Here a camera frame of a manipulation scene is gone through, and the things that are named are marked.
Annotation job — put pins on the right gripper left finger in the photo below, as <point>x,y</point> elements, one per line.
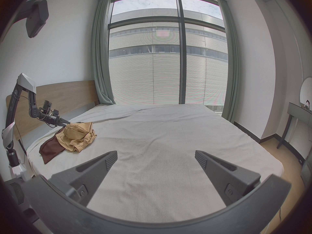
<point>92,177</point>

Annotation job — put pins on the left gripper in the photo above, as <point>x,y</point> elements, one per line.
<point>53,121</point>

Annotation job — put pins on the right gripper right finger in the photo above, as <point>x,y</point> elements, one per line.
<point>219,177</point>

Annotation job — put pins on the tan shorts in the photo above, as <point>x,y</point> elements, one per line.
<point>78,135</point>

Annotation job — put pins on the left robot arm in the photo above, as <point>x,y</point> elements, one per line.
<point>26,83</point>

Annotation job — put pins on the bed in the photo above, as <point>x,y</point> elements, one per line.
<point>158,130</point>

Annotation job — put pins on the brown garment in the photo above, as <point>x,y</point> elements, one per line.
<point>50,149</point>

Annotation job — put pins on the grey-green curtain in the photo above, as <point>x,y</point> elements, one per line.
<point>232,82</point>
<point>101,57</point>

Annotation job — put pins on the window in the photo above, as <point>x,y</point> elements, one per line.
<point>146,82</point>

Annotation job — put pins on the grey dressing table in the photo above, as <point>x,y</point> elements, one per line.
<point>297,111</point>

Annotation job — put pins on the round mirror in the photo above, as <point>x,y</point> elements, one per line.
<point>306,91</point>

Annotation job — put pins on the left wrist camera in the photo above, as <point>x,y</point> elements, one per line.
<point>55,112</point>

